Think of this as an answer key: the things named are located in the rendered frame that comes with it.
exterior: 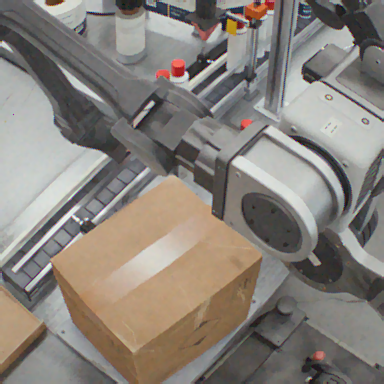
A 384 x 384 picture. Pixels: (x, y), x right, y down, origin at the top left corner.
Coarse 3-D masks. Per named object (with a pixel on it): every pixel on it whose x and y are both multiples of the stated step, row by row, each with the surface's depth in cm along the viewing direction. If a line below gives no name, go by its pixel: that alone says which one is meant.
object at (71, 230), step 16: (224, 64) 177; (256, 64) 178; (208, 80) 172; (224, 80) 173; (240, 80) 173; (208, 96) 168; (224, 96) 169; (112, 160) 154; (96, 176) 151; (128, 176) 151; (80, 192) 148; (112, 192) 148; (64, 208) 145; (96, 208) 145; (48, 224) 142; (32, 240) 139; (64, 240) 139; (16, 256) 136; (48, 256) 136; (32, 272) 134
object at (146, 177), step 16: (304, 32) 190; (256, 80) 179; (240, 96) 174; (224, 112) 171; (144, 176) 152; (128, 192) 149; (112, 208) 146; (96, 224) 143; (0, 272) 136; (48, 272) 135; (16, 288) 135; (32, 288) 132
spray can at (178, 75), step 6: (174, 60) 147; (180, 60) 147; (174, 66) 145; (180, 66) 145; (174, 72) 147; (180, 72) 147; (186, 72) 151; (174, 78) 148; (180, 78) 148; (186, 78) 149; (180, 84) 149; (186, 84) 150
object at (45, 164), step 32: (320, 32) 199; (0, 64) 186; (0, 96) 176; (32, 96) 176; (256, 96) 176; (288, 96) 177; (0, 128) 168; (32, 128) 168; (0, 160) 160; (32, 160) 160; (64, 160) 160; (96, 160) 160; (0, 192) 153; (32, 192) 154; (0, 224) 147; (256, 288) 139; (64, 320) 132; (32, 352) 126; (64, 352) 127
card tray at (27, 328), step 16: (0, 288) 135; (0, 304) 133; (16, 304) 133; (0, 320) 130; (16, 320) 130; (32, 320) 131; (0, 336) 127; (16, 336) 128; (32, 336) 126; (0, 352) 125; (16, 352) 123; (0, 368) 120
